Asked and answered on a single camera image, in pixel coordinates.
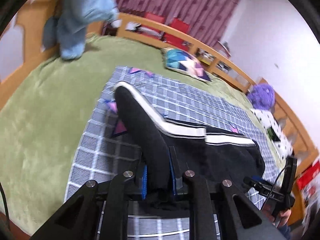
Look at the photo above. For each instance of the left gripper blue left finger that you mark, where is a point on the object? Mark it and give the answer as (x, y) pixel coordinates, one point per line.
(142, 176)

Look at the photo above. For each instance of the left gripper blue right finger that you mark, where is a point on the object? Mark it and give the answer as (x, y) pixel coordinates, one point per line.
(176, 173)

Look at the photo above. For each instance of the black pants with white stripe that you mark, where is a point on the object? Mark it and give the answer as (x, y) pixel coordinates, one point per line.
(210, 152)

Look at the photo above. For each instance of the person's right hand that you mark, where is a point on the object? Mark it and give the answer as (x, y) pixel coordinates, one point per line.
(282, 217)

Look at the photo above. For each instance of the grey checked star blanket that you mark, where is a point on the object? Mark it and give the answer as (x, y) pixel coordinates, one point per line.
(100, 156)

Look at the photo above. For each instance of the white patterned pillow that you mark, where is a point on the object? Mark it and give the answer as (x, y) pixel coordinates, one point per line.
(274, 132)

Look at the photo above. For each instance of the purple plush toy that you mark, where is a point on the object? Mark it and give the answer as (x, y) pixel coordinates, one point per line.
(262, 96)

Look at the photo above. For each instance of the colourful geometric pillow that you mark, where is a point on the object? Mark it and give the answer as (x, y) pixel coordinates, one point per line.
(183, 62)

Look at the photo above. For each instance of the green bed sheet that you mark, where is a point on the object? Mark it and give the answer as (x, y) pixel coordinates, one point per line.
(42, 123)

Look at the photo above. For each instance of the maroon striped curtain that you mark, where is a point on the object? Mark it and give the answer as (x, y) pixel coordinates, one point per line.
(207, 19)

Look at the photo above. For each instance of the blue plush toy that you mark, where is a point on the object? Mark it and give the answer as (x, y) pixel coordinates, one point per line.
(68, 29)

